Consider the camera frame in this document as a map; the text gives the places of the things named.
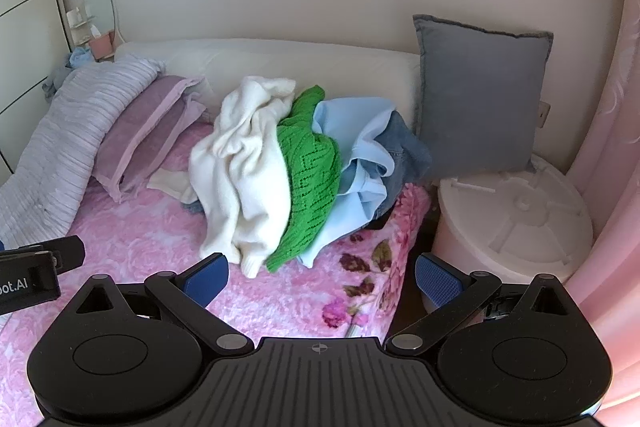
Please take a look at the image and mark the white round tub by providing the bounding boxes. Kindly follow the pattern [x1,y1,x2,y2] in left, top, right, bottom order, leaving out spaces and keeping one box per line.
[420,152,596,323]

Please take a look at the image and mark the pink rose blanket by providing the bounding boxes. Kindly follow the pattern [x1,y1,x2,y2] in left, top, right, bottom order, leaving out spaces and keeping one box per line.
[0,122,433,427]

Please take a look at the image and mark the small white shelf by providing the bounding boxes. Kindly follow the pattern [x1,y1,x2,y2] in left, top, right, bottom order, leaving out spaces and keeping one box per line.
[66,8,96,45]

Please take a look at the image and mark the white long pillow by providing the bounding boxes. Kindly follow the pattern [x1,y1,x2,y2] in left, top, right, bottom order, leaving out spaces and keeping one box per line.
[114,38,423,132]

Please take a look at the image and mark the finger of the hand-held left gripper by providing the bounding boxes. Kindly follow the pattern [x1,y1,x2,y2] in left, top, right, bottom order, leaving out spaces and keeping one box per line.
[0,235,86,273]

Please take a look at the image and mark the grey square cushion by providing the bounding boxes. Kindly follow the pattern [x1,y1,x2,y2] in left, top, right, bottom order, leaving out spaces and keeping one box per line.
[412,13,555,182]

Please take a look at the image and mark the lilac striped quilt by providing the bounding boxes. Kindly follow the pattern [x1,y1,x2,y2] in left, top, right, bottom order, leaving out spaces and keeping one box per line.
[0,59,166,250]

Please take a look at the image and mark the beige cloth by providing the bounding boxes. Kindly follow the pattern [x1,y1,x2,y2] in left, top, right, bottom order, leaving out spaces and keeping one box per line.
[146,167,198,204]

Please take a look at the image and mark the light blue garment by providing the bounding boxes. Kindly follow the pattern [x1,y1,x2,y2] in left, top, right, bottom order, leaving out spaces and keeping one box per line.
[297,97,396,268]

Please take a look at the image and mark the cream fluffy sweater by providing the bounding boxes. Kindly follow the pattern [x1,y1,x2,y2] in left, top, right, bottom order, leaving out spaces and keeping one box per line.
[189,76,297,279]

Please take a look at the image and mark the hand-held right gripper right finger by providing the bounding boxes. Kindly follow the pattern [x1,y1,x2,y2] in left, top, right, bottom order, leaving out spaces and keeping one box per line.
[385,252,569,354]

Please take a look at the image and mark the blue denim jeans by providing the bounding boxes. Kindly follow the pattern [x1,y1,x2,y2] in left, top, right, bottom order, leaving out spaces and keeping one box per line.
[372,111,433,220]

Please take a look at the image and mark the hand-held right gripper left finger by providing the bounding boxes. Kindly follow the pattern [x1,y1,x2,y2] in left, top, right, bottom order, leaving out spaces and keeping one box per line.
[75,252,256,356]

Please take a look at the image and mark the purple pillow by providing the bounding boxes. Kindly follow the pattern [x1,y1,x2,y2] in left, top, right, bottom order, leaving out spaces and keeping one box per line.
[91,74,211,204]

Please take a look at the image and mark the pink box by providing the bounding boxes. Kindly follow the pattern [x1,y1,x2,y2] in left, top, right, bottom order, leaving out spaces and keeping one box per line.
[89,32,115,58]

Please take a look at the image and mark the green knit sweater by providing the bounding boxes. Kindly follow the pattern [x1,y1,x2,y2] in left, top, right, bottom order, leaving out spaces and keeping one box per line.
[265,84,343,274]

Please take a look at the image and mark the blue grey cloth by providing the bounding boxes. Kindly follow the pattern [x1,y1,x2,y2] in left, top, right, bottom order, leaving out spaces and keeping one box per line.
[42,48,93,100]

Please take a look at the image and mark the white wardrobe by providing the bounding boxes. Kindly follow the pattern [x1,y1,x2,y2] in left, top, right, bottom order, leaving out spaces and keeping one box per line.
[0,0,71,188]

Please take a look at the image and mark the pink curtain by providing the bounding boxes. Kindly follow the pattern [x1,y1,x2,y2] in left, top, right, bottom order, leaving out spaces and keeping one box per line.
[565,0,640,427]

